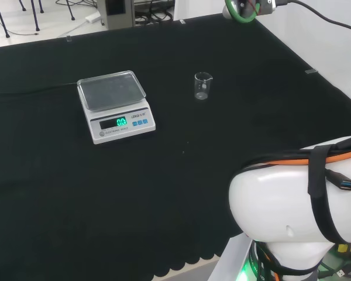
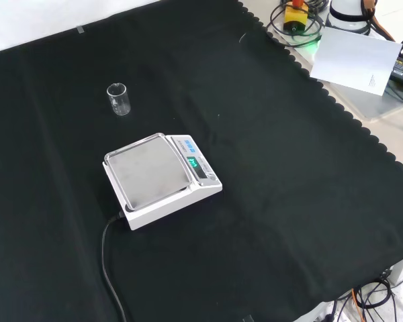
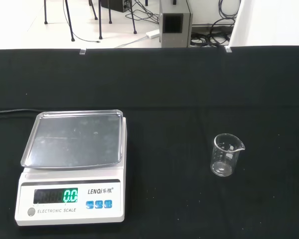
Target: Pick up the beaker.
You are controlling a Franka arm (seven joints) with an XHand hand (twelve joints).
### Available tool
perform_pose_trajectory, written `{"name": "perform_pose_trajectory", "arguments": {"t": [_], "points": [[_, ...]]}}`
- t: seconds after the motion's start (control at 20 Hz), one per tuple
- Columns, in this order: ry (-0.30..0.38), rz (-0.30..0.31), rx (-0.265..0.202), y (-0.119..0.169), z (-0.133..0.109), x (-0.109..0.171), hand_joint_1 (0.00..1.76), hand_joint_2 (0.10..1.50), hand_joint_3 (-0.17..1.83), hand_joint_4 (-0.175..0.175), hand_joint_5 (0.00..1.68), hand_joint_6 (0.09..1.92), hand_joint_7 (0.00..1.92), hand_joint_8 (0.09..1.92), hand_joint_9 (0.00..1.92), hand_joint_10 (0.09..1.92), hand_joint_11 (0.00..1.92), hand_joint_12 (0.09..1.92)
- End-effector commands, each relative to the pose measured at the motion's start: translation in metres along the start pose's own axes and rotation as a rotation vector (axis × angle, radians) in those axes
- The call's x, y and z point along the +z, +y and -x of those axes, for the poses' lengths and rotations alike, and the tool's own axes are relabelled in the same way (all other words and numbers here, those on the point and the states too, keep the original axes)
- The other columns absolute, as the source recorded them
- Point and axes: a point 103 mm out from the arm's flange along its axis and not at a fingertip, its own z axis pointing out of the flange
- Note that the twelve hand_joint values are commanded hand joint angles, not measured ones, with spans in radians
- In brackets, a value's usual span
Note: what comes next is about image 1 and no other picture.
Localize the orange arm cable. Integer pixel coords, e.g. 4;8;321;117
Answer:
242;148;351;171

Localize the black bench cloth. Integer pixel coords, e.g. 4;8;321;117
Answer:
0;13;351;281

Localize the black cable bundle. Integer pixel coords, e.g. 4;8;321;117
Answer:
134;8;174;27

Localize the grey cabinet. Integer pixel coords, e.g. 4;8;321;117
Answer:
96;0;135;30

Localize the thick black camera cable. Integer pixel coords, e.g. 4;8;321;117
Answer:
288;0;351;35

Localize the white electronic balance steel pan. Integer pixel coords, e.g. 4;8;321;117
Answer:
77;70;157;145

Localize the small clear glass beaker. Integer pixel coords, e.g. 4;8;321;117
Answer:
194;71;213;101

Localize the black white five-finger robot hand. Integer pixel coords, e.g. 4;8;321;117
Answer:
222;0;263;23

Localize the green cable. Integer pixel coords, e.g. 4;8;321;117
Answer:
225;0;261;24

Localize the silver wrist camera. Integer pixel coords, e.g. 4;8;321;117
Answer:
257;0;283;15

